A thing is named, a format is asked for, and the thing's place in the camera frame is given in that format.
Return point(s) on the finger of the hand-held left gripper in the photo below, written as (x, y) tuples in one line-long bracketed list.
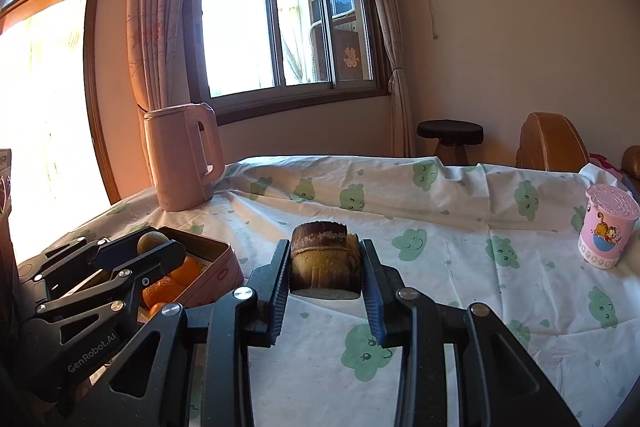
[(160, 259), (115, 252)]

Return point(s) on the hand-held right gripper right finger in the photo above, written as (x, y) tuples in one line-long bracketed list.
[(372, 302)]

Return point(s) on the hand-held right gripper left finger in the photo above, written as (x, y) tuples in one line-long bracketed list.
[(280, 302)]

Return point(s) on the small green lime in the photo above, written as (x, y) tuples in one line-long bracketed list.
[(152, 241)]

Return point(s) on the orange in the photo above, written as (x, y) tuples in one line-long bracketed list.
[(157, 311), (187, 272), (165, 293)]

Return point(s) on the pink metal tin box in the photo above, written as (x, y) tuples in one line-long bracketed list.
[(215, 272)]

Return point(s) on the pink electric kettle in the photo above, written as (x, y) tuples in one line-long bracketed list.
[(175, 157)]

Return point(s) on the white cloud print tablecloth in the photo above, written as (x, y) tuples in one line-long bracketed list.
[(450, 232)]

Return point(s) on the dark round stool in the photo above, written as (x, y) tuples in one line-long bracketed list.
[(450, 132)]

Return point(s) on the wooden balcony door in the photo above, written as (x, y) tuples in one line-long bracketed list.
[(95, 57)]

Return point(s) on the pink long curtain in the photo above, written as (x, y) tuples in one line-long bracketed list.
[(160, 32)]

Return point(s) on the brown leather chair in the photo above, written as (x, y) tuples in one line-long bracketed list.
[(550, 142)]

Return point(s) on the window paper decoration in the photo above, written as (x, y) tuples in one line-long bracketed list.
[(352, 58)]

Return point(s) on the beige narrow curtain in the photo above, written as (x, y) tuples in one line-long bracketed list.
[(395, 57)]

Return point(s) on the pink cartoon cup with lid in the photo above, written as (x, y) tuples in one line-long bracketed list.
[(607, 227)]

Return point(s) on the sliding window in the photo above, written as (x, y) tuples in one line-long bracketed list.
[(280, 22)]

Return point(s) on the floral pink pillow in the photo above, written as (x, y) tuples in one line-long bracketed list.
[(605, 163)]

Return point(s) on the brown leather sofa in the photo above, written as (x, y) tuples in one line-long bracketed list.
[(632, 162)]

